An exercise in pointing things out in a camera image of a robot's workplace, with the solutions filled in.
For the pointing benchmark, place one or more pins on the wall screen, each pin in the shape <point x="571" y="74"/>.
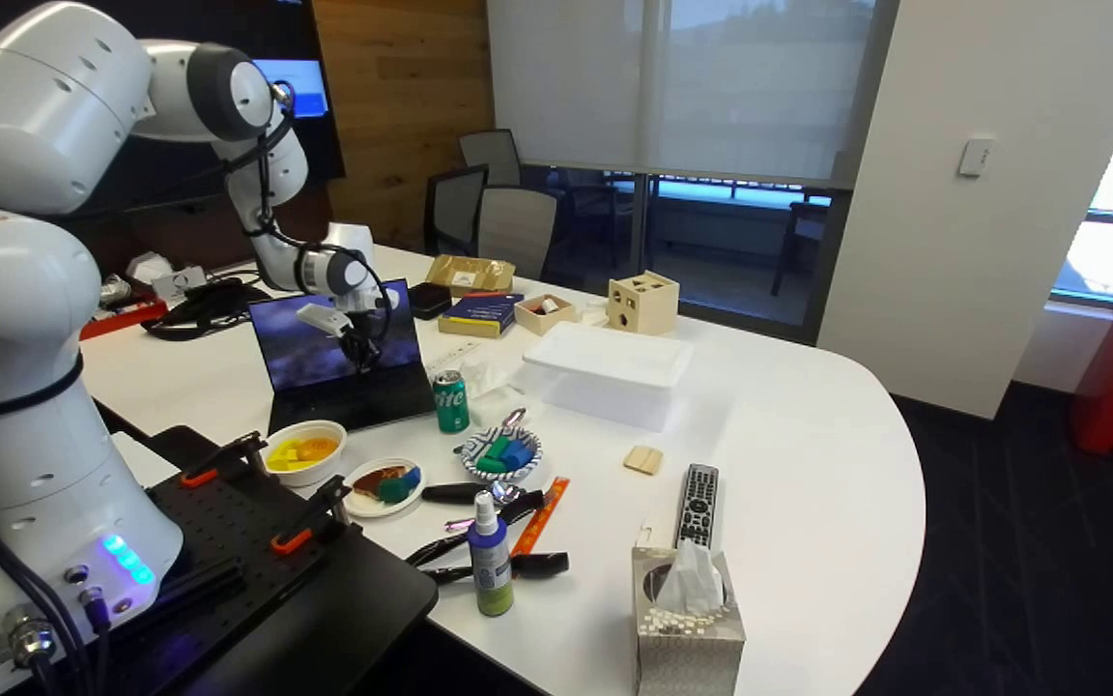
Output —
<point x="301" y="87"/>

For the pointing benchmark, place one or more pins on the grey office chair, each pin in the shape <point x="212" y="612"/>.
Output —
<point x="521" y="231"/>

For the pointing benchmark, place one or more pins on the white rectangular box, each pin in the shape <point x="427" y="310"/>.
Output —
<point x="604" y="368"/>

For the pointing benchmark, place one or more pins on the grey remote control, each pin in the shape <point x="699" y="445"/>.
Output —
<point x="699" y="502"/>

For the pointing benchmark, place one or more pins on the green spray bottle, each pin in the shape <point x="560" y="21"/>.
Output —
<point x="491" y="565"/>

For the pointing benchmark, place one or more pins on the dark office chair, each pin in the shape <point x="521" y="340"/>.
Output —
<point x="453" y="206"/>
<point x="491" y="157"/>

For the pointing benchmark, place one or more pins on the black robot base board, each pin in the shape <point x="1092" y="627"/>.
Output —
<point x="287" y="605"/>

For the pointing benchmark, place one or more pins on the small wooden tile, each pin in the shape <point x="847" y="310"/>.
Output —
<point x="642" y="460"/>

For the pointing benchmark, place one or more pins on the bowl with blue green blocks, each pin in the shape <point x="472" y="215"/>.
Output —
<point x="500" y="456"/>

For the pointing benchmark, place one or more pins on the blue book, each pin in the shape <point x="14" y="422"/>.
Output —
<point x="479" y="317"/>

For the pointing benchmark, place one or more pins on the black laptop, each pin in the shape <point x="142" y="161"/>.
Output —
<point x="287" y="346"/>

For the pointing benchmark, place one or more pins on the white plate with coloured blocks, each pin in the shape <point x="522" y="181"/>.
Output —
<point x="383" y="489"/>

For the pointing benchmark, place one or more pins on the red flat tool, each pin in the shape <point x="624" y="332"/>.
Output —
<point x="127" y="318"/>

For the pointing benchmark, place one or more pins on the small wooden tray box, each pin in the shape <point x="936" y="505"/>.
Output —
<point x="547" y="310"/>

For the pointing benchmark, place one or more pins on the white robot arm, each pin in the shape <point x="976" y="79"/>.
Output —
<point x="28" y="297"/>

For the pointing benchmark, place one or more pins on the white wall switch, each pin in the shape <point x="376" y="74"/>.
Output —
<point x="976" y="157"/>

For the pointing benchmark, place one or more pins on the small black pouch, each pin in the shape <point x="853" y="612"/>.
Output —
<point x="431" y="300"/>

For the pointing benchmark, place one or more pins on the black marker pen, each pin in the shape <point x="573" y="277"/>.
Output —
<point x="458" y="493"/>
<point x="521" y="565"/>

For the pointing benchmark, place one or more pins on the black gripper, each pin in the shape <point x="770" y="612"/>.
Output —
<point x="359" y="324"/>

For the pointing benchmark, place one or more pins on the white bowl with yellow pieces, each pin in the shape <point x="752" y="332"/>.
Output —
<point x="305" y="449"/>

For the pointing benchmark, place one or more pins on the tan cardboard box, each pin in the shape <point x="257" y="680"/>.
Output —
<point x="470" y="277"/>

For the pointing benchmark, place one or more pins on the white roller blind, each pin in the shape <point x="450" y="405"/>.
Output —
<point x="712" y="82"/>

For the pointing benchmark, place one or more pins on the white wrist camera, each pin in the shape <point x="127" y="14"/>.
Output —
<point x="319" y="318"/>

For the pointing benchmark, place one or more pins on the silver tissue box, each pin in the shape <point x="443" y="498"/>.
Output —
<point x="685" y="639"/>

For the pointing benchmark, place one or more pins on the black clamp orange tip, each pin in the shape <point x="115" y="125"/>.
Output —
<point x="227" y="461"/>
<point x="310" y="521"/>

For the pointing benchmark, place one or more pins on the orange ruler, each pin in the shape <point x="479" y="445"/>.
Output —
<point x="543" y="518"/>

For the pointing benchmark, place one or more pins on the wooden cube with holes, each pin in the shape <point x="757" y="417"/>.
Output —
<point x="642" y="304"/>

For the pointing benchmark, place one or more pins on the green drink can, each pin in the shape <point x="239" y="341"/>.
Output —
<point x="450" y="405"/>

